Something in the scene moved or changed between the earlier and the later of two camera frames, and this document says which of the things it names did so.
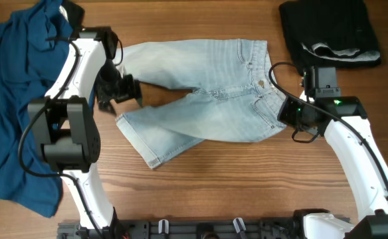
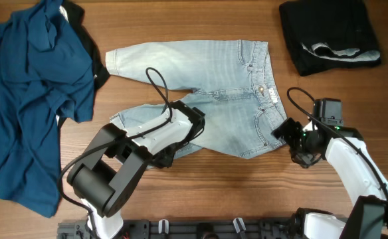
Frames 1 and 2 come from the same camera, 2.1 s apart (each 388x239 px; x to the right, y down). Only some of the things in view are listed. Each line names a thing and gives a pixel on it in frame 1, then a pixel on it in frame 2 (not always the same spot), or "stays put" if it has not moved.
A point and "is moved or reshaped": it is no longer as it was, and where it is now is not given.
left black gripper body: [113, 85] → [167, 156]
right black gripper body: [289, 111] → [288, 133]
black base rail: [204, 228] stays put
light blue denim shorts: [234, 95] is moved or reshaped
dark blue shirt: [23, 56] stays put
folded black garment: [330, 33] stays put
